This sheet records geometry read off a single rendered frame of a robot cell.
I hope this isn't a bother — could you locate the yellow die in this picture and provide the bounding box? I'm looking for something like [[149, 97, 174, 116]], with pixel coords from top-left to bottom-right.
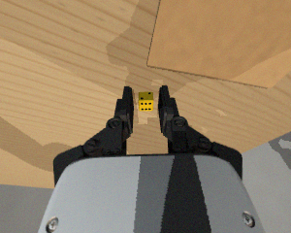
[[139, 92, 153, 111]]

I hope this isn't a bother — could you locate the tan square mat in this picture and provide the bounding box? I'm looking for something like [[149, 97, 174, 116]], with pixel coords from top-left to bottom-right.
[[146, 0, 291, 88]]

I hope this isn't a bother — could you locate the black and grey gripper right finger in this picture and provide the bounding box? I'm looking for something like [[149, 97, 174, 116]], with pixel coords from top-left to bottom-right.
[[158, 85, 243, 181]]

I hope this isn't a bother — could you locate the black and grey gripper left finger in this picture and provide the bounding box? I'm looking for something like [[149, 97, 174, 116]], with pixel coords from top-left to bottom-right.
[[53, 86, 134, 187]]

